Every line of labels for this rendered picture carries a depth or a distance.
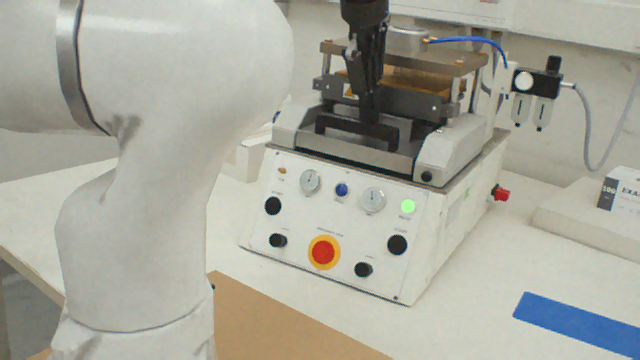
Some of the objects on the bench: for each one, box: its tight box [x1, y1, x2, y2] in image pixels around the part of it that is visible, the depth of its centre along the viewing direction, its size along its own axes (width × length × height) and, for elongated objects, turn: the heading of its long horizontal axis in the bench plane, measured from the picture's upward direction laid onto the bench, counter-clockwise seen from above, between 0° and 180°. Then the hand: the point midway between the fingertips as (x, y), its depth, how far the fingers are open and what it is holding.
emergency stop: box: [312, 241, 334, 264], centre depth 105 cm, size 2×4×4 cm, turn 49°
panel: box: [246, 150, 432, 303], centre depth 105 cm, size 2×30×19 cm, turn 49°
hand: (368, 106), depth 106 cm, fingers closed, pressing on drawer
